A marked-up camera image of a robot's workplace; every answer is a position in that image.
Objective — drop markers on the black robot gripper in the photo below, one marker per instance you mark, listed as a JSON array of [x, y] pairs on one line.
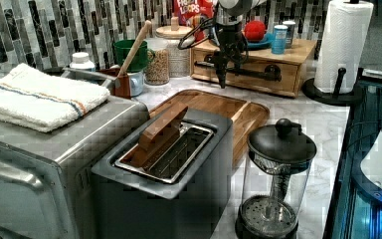
[[232, 48]]

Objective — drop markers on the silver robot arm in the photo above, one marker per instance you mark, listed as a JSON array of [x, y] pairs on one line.
[[229, 12]]

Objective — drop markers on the wooden drawer box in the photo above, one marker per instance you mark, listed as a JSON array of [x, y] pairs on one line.
[[265, 72]]

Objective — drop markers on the red bell pepper toy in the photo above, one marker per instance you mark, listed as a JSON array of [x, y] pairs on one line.
[[255, 31]]

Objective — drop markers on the blue round plate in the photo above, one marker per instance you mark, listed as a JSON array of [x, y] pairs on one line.
[[264, 44]]

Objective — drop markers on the wooden cutting board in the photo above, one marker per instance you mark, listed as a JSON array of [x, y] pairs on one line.
[[245, 115]]

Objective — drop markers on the round wooden jar lid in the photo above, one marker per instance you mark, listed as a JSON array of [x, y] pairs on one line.
[[174, 31]]

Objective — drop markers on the red Froot Loops cereal box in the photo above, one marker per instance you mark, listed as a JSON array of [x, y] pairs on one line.
[[191, 13]]

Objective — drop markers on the glass jar with wooden lid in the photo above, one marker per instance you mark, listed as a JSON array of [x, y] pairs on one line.
[[179, 60]]

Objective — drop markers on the blue salt canister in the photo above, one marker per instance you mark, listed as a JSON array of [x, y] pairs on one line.
[[280, 37]]

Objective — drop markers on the glass jar of grains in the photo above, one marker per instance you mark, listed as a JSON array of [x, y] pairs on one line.
[[157, 71]]

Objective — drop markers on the grey metal can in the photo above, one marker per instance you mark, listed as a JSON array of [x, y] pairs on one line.
[[289, 32]]

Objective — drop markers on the brown toast slice toy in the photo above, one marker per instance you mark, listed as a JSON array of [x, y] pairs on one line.
[[158, 133]]

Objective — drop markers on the black paper towel holder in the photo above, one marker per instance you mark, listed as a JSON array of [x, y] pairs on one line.
[[335, 98]]

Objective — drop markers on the red utensil holder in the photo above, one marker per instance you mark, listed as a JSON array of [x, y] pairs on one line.
[[117, 82]]

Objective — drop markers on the glass french press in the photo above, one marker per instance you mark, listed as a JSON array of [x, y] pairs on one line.
[[275, 177]]

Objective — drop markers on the black toaster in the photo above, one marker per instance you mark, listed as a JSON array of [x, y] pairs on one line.
[[132, 206]]

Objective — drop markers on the white paper towel roll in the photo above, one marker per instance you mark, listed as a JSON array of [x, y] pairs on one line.
[[345, 30]]

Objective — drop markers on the blue white-capped bottle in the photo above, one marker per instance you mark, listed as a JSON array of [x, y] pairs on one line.
[[81, 61]]

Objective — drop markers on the white striped folded towel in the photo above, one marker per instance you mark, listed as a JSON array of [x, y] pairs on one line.
[[33, 99]]

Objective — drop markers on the silver toaster oven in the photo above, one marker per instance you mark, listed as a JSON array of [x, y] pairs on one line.
[[46, 177]]

